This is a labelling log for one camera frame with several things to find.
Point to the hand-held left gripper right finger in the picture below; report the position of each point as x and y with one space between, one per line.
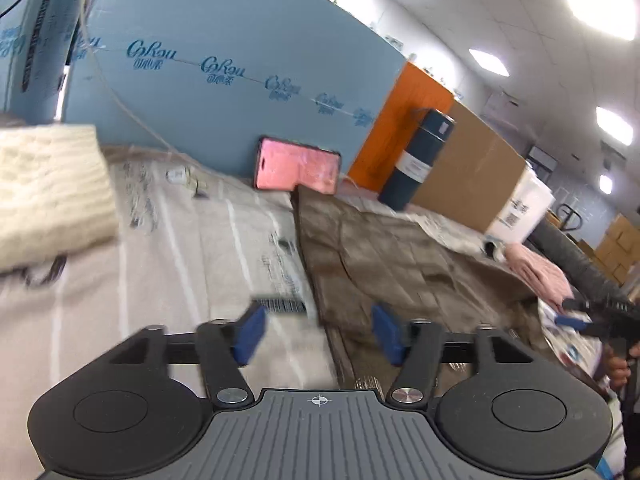
387 335

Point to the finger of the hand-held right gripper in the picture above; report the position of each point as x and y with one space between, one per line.
575 304
570 321

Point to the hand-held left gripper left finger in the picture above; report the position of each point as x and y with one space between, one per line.
252 332

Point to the brown leather jacket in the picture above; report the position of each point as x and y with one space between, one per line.
400 260

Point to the person's right hand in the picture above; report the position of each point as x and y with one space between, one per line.
617 367

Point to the pink knitted garment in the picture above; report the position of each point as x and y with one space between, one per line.
540 270

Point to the stack of cardboard boxes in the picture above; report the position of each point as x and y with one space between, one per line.
620 245

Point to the grey striped printed cloth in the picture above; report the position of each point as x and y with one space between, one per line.
200 260

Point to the dark teal cylinder bottle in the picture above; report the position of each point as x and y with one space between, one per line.
412 170

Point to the brown cardboard box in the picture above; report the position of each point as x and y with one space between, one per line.
465 175

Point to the smartphone with pink screen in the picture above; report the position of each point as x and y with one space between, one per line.
295 165

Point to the small white charger plug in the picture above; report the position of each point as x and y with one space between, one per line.
176 175

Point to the ceiling light panel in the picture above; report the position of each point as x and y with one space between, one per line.
490 57
612 125
600 0

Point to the orange board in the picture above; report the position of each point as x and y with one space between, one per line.
390 125

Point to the cream knitted sweater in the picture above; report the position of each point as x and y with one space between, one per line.
50 190

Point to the large blue cardboard box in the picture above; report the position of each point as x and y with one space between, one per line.
225 25

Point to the blue cardboard box with label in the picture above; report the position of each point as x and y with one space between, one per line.
30 60

